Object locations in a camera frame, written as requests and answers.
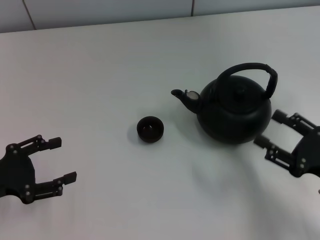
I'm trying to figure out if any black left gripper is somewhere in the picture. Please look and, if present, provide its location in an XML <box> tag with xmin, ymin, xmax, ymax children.
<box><xmin>0</xmin><ymin>134</ymin><xmax>78</xmax><ymax>205</ymax></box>

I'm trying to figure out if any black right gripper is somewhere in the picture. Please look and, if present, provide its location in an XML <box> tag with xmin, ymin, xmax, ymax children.
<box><xmin>253</xmin><ymin>109</ymin><xmax>320</xmax><ymax>179</ymax></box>

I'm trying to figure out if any black cast iron teapot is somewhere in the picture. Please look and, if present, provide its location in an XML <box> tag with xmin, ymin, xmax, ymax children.
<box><xmin>170</xmin><ymin>62</ymin><xmax>279</xmax><ymax>146</ymax></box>

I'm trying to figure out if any small black teacup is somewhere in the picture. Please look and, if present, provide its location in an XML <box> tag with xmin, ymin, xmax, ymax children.
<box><xmin>136</xmin><ymin>115</ymin><xmax>165</xmax><ymax>144</ymax></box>

